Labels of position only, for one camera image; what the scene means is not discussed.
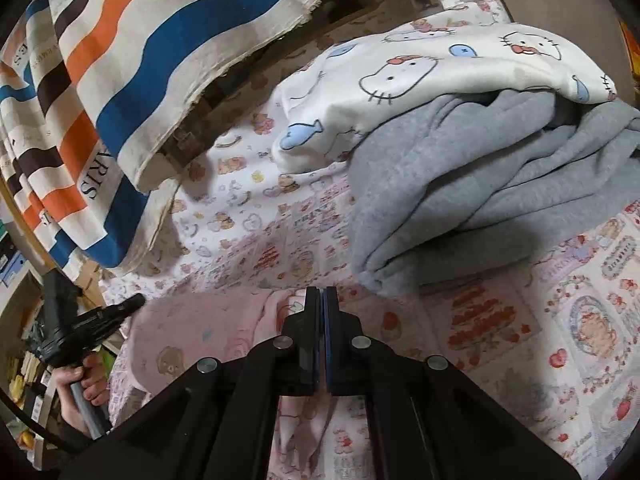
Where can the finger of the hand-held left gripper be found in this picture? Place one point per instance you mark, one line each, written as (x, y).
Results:
(122, 310)

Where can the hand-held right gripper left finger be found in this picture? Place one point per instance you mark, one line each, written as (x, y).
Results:
(312, 345)

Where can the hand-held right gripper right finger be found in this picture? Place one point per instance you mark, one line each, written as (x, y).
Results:
(330, 345)

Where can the pink printed pants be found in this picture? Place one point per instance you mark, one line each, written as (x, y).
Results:
(210, 330)

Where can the person's left hand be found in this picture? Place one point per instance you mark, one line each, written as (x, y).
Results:
(96, 385)

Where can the white bear-print bed sheet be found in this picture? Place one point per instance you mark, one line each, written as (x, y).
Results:
(240, 195)

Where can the grey folded garment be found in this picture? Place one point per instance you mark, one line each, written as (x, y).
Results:
(450, 200)

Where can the pink patchwork-print bed sheet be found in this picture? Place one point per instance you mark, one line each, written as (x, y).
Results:
(525, 340)

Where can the striped curtain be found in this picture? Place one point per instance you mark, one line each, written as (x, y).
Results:
(165, 60)

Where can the white cat-print garment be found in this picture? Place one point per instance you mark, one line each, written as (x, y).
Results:
(425, 80)

